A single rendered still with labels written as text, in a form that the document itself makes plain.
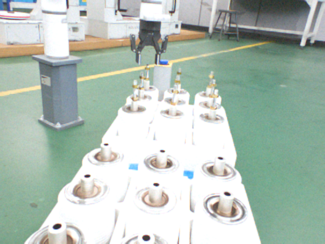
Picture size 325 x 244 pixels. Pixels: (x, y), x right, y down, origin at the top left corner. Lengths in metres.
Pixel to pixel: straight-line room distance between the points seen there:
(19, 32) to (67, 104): 1.65
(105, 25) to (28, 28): 0.94
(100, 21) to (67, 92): 2.35
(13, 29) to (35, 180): 2.02
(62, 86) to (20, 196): 0.52
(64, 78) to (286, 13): 4.98
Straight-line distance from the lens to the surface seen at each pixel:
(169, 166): 0.61
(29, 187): 1.01
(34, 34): 2.99
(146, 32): 1.06
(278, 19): 5.92
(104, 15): 3.57
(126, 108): 0.89
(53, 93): 1.31
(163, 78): 1.24
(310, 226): 1.00
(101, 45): 3.38
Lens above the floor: 0.57
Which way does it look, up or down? 23 degrees down
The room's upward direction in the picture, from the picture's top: 5 degrees clockwise
